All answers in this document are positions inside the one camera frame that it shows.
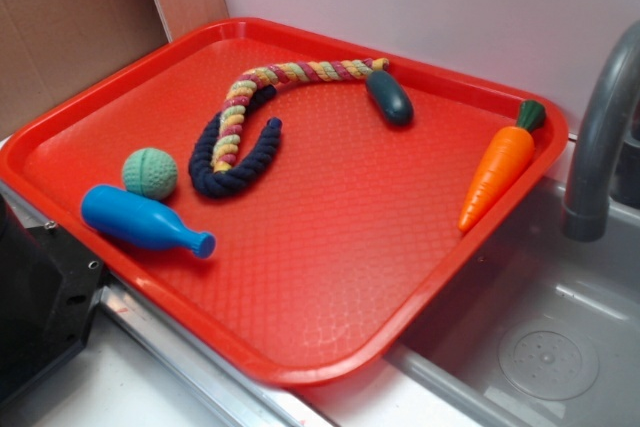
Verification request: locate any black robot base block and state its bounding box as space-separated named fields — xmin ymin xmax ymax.
xmin=1 ymin=199 xmax=104 ymax=406

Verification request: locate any dark green plastic pickle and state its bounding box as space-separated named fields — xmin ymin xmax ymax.
xmin=365 ymin=71 xmax=414 ymax=127

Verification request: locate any red plastic tray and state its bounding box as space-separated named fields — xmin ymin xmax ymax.
xmin=1 ymin=19 xmax=568 ymax=387

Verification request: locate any green rubber ball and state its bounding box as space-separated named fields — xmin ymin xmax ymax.
xmin=122 ymin=147 xmax=178 ymax=200

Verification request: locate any orange plastic carrot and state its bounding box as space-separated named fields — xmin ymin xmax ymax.
xmin=457 ymin=100 xmax=546 ymax=233

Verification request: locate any blue plastic bottle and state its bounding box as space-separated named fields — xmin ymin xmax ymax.
xmin=81 ymin=185 xmax=216 ymax=259

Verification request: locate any grey plastic sink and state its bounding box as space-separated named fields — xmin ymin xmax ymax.
xmin=303 ymin=182 xmax=639 ymax=426

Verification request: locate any grey toy faucet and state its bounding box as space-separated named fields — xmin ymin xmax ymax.
xmin=561 ymin=22 xmax=639 ymax=242

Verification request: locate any brown cardboard panel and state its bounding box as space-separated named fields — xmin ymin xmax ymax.
xmin=1 ymin=0 xmax=167 ymax=137

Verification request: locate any navy blue rope toy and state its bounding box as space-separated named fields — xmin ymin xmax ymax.
xmin=188 ymin=85 xmax=282 ymax=199

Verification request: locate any multicolour twisted rope toy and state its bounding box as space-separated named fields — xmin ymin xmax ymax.
xmin=209 ymin=58 xmax=390 ymax=174

